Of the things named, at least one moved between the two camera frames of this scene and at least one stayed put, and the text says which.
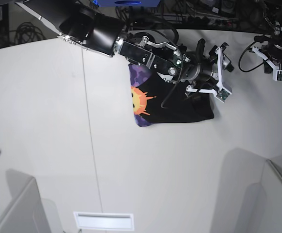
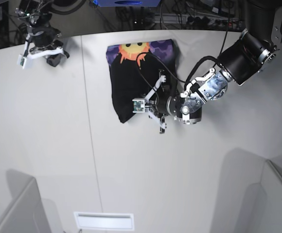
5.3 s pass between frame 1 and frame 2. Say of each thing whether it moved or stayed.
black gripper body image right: moved
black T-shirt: moved
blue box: stayed
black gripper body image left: moved
